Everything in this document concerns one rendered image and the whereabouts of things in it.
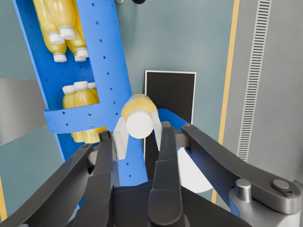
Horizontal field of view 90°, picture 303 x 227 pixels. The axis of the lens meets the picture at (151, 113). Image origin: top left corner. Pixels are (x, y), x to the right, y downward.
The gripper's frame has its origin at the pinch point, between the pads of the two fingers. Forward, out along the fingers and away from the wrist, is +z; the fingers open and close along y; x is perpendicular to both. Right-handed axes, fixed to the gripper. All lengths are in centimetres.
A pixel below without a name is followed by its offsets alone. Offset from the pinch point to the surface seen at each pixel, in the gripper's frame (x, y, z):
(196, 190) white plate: -50, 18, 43
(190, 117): -42, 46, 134
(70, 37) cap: 21.2, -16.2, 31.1
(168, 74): 6, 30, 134
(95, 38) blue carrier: 18.2, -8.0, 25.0
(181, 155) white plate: -30, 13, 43
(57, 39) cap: 21.9, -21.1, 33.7
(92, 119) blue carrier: -1.9, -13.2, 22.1
